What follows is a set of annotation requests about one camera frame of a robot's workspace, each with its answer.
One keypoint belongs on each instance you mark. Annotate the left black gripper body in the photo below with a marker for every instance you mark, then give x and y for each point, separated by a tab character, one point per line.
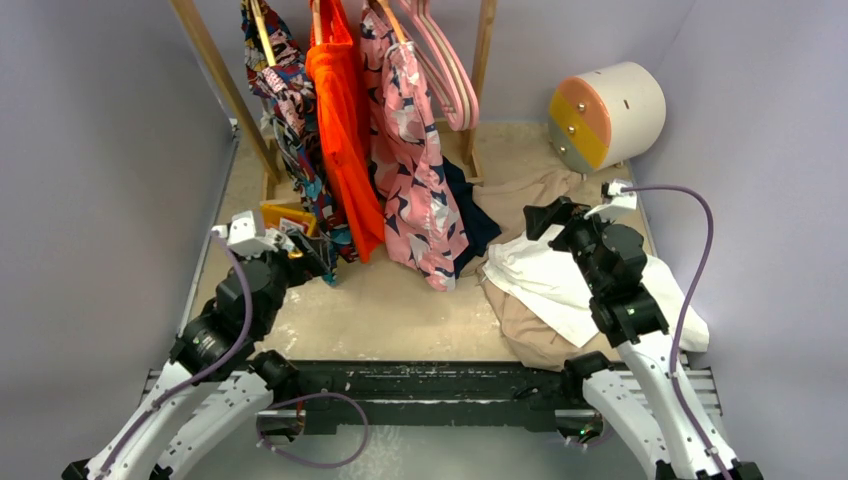
288	271

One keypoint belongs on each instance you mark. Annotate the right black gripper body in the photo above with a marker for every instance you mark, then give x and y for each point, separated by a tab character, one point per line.
559	220

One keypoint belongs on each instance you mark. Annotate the white shorts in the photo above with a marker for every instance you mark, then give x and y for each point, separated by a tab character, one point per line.
551	285

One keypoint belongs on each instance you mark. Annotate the pink wooden hanger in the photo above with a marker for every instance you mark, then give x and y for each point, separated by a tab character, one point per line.
457	79
437	79

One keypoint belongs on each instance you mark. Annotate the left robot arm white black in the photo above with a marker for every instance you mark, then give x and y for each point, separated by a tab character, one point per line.
208	350

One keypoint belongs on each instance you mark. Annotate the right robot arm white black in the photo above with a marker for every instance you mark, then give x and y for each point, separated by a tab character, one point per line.
669	432

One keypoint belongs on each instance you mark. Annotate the beige shorts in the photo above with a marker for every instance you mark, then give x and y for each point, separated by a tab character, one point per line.
534	343

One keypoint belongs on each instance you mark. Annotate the navy blue shorts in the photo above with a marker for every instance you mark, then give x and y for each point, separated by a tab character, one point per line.
479	228

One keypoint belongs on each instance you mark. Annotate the pink shark print shorts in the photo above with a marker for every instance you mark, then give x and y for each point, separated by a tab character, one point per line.
423	228

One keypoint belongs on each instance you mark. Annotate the orange mesh shorts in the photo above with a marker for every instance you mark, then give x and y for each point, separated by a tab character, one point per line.
332	64

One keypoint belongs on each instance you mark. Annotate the comic print shorts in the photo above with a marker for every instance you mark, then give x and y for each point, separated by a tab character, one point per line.
276	73

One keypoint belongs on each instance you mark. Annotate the yellow plastic bin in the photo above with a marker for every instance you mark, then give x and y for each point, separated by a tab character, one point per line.
283	218

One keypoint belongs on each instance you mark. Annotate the round white drawer cabinet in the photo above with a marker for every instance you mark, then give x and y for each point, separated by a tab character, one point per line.
606	116

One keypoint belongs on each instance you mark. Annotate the wooden clothes rack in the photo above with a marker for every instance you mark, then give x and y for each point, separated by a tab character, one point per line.
460	91

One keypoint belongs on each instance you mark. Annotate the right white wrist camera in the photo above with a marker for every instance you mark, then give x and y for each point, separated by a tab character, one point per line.
617	200

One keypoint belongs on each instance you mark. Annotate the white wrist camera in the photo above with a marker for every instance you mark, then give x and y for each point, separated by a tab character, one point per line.
617	200
247	236

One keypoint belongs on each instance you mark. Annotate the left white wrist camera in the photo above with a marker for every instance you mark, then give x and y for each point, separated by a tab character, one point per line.
247	236

